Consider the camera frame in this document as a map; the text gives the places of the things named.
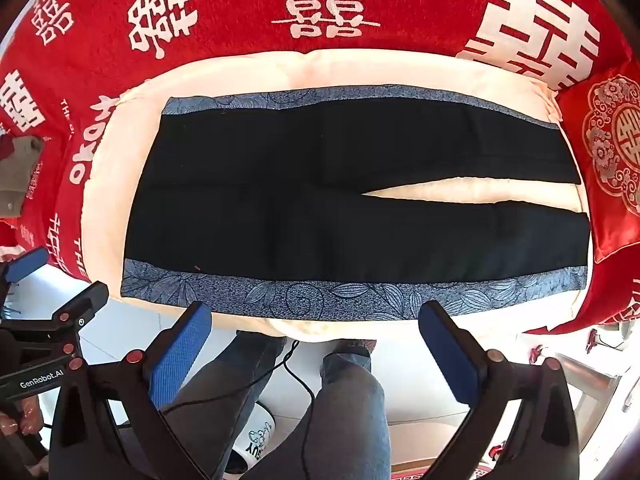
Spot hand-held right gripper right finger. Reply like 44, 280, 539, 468
418, 301, 582, 480

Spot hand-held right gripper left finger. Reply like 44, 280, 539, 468
47, 301, 214, 480

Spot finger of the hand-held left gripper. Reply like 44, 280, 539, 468
0, 246, 51, 311
0, 281, 110, 376

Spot black pants with blue trim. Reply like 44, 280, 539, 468
120, 87, 592, 322

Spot person's left hand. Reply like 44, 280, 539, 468
0, 396, 42, 437

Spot person's left leg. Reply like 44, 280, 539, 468
160, 329, 288, 480

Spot person's leg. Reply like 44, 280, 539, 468
240, 339, 392, 480
160, 329, 288, 480

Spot beige cloth item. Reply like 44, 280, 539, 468
0, 134, 47, 220

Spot person's legs in jeans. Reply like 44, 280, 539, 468
162, 339, 317, 480

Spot white printed cup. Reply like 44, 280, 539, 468
234, 399, 277, 472

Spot person's right leg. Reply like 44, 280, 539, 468
240, 339, 392, 480

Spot red embroidered pillow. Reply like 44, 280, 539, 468
554, 64, 640, 263

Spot cream padded mat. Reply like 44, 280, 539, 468
81, 49, 595, 345

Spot red printed blanket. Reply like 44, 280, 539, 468
0, 0, 640, 336

